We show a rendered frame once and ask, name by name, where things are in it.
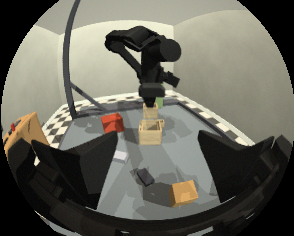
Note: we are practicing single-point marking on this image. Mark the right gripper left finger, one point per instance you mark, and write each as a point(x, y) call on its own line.
point(84, 167)

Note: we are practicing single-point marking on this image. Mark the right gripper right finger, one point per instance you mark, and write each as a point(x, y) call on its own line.
point(229, 162)

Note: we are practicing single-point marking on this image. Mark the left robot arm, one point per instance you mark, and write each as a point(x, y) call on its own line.
point(160, 50)

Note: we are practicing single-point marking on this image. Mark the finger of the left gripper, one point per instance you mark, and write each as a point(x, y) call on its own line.
point(149, 101)

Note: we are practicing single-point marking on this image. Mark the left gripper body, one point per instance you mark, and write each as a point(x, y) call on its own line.
point(150, 87)

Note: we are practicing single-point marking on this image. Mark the small white block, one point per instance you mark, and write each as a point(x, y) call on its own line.
point(120, 157)

